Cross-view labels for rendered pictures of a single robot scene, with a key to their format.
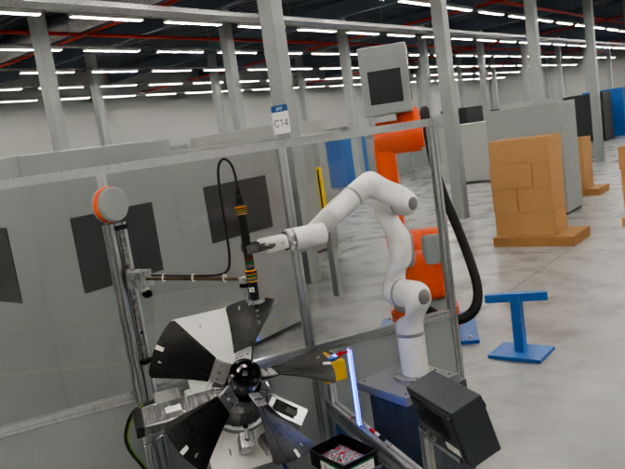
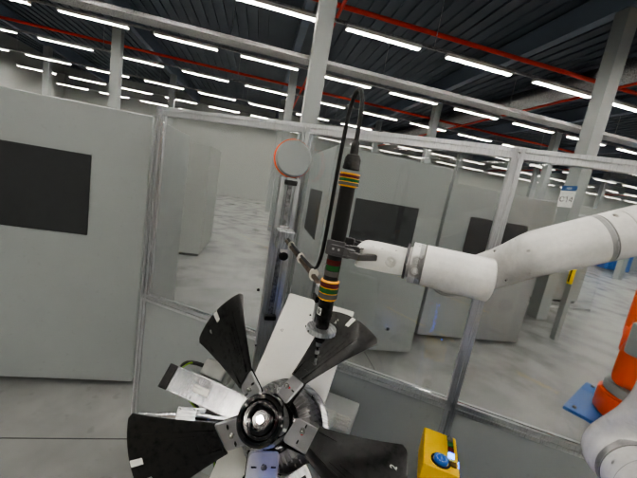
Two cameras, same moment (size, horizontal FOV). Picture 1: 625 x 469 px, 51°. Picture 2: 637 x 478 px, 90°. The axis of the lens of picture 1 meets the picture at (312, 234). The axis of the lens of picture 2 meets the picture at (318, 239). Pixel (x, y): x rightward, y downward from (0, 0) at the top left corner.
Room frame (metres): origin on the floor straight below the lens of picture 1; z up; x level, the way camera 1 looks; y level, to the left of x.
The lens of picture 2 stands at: (1.84, -0.16, 1.79)
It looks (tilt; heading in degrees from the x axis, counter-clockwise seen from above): 10 degrees down; 39
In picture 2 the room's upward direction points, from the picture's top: 10 degrees clockwise
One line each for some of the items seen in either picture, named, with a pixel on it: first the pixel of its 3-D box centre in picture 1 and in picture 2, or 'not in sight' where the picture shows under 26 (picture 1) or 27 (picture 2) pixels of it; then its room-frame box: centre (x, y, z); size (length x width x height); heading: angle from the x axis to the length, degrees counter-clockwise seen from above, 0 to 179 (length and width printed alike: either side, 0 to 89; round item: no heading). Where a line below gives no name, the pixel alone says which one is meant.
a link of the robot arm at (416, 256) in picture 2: (289, 239); (414, 263); (2.47, 0.09, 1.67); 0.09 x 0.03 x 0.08; 20
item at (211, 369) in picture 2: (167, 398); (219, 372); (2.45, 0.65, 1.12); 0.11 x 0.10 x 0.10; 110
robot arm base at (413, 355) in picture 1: (413, 354); not in sight; (2.73, -0.36, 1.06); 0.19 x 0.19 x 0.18
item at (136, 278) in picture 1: (139, 278); (284, 238); (2.77, 0.76, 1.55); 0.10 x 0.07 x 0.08; 55
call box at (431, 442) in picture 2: (328, 368); (436, 464); (2.81, 0.01, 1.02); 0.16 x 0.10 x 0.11; 20
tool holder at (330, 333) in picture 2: (251, 289); (322, 310); (2.42, 0.26, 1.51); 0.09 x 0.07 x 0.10; 55
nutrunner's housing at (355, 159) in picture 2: (247, 249); (336, 246); (2.41, 0.25, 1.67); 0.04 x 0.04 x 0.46
